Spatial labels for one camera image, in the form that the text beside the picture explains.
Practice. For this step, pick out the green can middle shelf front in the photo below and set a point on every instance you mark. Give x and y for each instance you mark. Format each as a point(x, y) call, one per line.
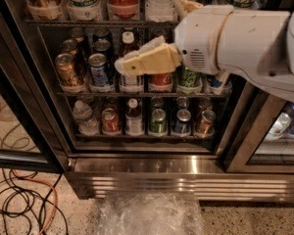
point(188, 78)

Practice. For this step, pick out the red can bottom shelf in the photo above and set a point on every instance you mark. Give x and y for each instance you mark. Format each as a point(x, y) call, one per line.
point(110, 120)

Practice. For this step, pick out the clear water bottle top shelf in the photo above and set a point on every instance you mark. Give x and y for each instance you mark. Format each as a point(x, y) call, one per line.
point(160, 11)

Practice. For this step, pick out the gold can bottom shelf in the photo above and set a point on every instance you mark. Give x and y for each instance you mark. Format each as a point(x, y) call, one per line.
point(206, 122)

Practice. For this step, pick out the blue pepsi can middle front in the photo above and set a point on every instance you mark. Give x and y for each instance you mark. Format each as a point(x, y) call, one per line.
point(100, 70)

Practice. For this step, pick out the white can behind right door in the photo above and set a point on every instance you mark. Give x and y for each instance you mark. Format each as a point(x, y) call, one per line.
point(277, 129)

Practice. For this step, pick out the clear plastic bag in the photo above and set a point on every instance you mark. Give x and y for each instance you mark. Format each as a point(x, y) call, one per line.
point(150, 214)

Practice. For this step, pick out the green can bottom shelf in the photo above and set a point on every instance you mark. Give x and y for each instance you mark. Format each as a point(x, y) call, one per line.
point(158, 123)

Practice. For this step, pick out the open left glass fridge door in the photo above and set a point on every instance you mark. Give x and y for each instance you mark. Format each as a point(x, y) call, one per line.
point(28, 136)

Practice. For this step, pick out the clear water bottle shelf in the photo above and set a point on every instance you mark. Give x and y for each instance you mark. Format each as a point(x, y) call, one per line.
point(160, 11)
point(87, 122)

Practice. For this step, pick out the red coca-cola can front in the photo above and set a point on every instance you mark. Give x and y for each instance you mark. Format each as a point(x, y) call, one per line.
point(161, 82)

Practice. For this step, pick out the gold can middle shelf front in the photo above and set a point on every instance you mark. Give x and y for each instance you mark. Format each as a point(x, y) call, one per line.
point(69, 70)

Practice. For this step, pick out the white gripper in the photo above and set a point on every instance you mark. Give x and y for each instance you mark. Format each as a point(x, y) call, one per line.
point(199, 38)

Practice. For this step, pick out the right glass fridge door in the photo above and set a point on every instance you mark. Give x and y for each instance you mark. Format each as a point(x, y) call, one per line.
point(247, 149)

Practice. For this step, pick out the stainless steel beverage fridge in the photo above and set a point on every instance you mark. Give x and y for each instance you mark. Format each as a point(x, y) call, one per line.
point(110, 162)

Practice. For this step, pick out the brown iced tea bottle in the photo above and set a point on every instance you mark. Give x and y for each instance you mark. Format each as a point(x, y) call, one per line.
point(129, 45)

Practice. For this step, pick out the clear water bottle bottom shelf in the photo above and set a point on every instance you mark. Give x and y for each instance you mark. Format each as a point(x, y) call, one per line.
point(87, 122)

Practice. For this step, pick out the green can shelf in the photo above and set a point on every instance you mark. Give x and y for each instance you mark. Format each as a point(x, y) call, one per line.
point(188, 78)
point(158, 123)

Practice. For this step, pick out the blue can bottom shelf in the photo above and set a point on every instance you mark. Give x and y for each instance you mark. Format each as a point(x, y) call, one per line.
point(181, 123)

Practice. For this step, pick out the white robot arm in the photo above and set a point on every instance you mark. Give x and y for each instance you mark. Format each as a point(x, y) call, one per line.
point(257, 45)

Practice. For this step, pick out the brown tea bottle bottom shelf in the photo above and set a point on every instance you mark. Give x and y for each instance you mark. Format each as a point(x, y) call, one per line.
point(134, 118)

